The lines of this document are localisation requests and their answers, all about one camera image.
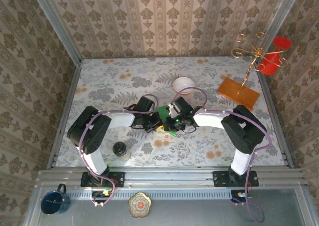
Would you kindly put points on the green paper sheet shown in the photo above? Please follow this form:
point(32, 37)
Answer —
point(162, 111)

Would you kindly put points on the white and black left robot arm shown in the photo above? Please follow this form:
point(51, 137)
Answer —
point(96, 161)

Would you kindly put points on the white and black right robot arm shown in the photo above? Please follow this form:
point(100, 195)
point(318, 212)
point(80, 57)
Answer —
point(239, 163)

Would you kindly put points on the floral table cover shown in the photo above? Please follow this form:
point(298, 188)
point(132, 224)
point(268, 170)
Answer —
point(199, 148)

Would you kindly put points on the black-lidded cream jar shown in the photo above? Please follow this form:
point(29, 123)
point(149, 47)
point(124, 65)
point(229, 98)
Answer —
point(119, 148)

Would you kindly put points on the white bowl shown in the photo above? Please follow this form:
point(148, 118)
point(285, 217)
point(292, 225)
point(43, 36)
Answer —
point(183, 82)

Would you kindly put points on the patterned flower-shaped dish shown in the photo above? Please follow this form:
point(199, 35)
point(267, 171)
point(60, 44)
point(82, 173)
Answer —
point(139, 204)

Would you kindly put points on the small controller circuit board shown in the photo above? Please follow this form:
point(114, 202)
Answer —
point(103, 193)
point(240, 194)

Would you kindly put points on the grey metal shelf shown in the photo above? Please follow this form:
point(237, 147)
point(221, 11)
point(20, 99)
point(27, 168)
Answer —
point(199, 211)

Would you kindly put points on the red plastic goblet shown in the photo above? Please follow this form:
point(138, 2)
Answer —
point(270, 62)

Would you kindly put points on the dark blue mug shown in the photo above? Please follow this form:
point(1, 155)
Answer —
point(52, 202)

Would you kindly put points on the aluminium front frame rail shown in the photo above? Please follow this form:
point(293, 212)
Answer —
point(169, 177)

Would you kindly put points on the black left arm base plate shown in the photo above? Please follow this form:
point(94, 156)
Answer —
point(117, 178)

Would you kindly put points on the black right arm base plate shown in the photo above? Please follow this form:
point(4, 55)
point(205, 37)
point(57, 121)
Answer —
point(220, 178)

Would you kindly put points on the aluminium side rail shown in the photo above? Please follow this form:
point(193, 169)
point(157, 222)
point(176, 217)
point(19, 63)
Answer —
point(269, 91)
point(64, 116)

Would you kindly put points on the aluminium frame post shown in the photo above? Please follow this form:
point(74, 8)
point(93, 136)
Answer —
point(60, 29)
point(279, 24)

